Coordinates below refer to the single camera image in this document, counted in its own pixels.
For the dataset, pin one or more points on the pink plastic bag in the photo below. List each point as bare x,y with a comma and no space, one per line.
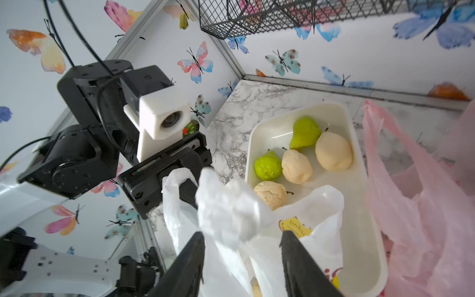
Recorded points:
428,211

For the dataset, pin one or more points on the beige pear lower left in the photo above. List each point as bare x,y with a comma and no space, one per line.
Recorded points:
273,194

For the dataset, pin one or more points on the green pear top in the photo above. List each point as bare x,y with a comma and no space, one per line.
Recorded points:
305,133

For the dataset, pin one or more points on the green pear left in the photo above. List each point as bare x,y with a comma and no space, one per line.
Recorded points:
268,167

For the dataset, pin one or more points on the beige pear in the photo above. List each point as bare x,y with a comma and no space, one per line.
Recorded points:
296,167
333,152
273,194

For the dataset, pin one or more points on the potted flower plant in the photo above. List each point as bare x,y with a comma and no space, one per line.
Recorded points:
192,127

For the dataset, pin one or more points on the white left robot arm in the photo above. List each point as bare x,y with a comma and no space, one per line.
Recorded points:
129,124

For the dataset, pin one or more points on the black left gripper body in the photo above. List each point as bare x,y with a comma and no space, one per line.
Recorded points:
143,183

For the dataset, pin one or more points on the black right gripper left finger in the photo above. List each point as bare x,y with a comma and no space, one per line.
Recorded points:
184,277

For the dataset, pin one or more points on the green pear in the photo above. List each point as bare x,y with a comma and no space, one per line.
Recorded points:
268,167
305,133

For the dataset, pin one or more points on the beige pear top right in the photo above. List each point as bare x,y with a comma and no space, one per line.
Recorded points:
333,152

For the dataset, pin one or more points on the clear white plastic bag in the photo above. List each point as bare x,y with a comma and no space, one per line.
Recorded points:
243,234

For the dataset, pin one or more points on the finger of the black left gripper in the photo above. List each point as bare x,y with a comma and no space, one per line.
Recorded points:
188,189

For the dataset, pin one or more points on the black wire wall basket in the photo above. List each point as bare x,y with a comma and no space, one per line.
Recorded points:
225,19

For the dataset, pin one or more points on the beige pear centre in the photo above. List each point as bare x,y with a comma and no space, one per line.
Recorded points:
296,167

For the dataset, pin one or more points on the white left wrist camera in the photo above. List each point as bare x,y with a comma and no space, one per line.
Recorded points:
160,120

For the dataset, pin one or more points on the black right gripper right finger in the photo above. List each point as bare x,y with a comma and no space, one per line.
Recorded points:
303,277

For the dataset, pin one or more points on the white rectangular tray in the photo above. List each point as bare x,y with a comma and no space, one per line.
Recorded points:
364,272

